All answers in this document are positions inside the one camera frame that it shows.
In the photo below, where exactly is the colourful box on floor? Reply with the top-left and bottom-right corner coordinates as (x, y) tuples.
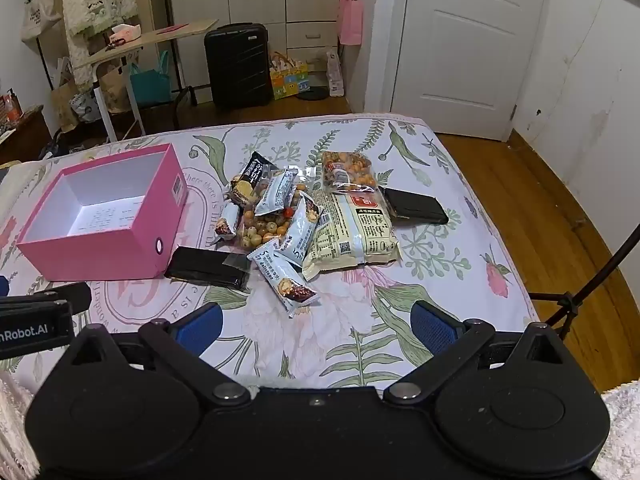
(269, 51), (311, 101)

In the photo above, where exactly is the black suitcase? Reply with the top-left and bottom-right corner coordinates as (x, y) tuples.
(203, 22), (274, 108)

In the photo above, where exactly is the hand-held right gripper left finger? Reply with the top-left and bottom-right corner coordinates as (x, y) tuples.
(69, 302), (252, 409)

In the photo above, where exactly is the teal bag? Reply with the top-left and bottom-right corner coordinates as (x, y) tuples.
(129, 50), (172, 107)

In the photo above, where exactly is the white door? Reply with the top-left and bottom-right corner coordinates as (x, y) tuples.
(390, 0), (551, 142)

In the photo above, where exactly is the beige noodle packet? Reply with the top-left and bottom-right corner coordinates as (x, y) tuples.
(301, 190), (401, 282)

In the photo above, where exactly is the wooden cabinet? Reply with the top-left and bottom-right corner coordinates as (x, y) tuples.
(0, 105), (53, 166)

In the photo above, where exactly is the pink cardboard box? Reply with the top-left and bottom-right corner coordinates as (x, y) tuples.
(15, 142), (190, 282)

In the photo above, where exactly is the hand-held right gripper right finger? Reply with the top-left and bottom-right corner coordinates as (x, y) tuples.
(382, 300), (572, 407)

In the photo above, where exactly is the wooden folding table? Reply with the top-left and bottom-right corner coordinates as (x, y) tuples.
(72, 19), (220, 143)

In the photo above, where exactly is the clear bag of mixed nuts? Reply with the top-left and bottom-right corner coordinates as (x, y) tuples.
(235, 167), (321, 251)

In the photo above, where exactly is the white plastic bag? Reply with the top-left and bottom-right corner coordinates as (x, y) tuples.
(326, 51), (346, 98)

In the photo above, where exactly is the pink paper bag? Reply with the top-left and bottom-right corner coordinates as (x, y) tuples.
(337, 0), (363, 47)

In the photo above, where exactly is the light blue snack bar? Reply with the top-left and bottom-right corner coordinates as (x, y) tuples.
(247, 239), (321, 318)
(215, 202), (243, 241)
(254, 169), (300, 217)
(281, 197), (322, 268)

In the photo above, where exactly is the white fluffy blanket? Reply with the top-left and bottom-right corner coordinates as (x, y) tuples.
(0, 360), (640, 480)

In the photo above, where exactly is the black metal frame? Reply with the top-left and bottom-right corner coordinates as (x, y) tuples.
(171, 85), (199, 131)

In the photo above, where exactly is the clear bag of orange peanuts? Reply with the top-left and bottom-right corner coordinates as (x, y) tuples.
(320, 151), (377, 195)

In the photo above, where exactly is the fluffy white coat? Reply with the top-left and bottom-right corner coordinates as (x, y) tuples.
(61, 0), (138, 91)

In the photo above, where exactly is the canvas tote bag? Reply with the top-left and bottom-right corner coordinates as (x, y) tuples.
(20, 0), (63, 43)

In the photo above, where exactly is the white patterned bag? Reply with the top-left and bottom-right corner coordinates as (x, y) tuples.
(69, 91), (103, 123)

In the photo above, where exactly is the brown paper bag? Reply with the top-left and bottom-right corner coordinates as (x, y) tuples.
(50, 57), (81, 131)
(97, 62), (133, 113)

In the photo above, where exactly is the red printed box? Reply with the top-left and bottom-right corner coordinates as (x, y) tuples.
(0, 91), (23, 126)

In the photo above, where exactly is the black and yellow snack packet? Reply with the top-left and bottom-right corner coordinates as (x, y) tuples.
(223, 151), (273, 207)

